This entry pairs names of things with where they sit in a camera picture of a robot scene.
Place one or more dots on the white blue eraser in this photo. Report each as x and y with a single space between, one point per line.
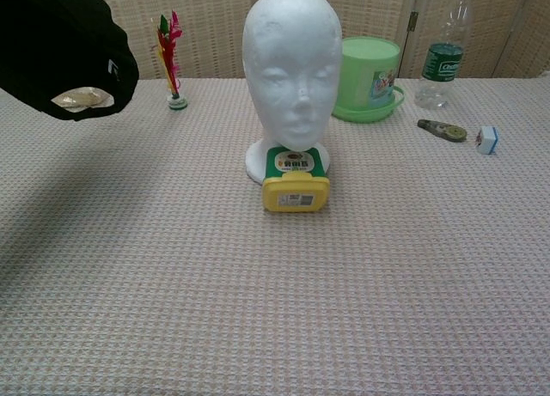
487 140

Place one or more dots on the clear snack bag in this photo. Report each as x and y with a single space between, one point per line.
81 99

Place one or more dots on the green yellow lidded container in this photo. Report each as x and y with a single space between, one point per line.
295 190

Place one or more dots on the clear plastic water bottle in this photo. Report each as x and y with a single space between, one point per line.
442 65

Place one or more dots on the green plastic bucket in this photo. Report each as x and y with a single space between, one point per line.
369 78

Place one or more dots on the grey correction tape dispenser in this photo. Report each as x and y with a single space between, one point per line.
444 130

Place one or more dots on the white foam mannequin head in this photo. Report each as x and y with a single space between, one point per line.
292 61

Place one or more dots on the colourful feather shuttlecock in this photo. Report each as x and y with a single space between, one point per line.
169 56

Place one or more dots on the pink woven tablecloth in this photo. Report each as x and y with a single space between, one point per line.
344 284

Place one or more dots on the black baseball cap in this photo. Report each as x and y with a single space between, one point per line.
56 39

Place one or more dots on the beige folding screen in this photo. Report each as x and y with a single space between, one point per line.
215 26

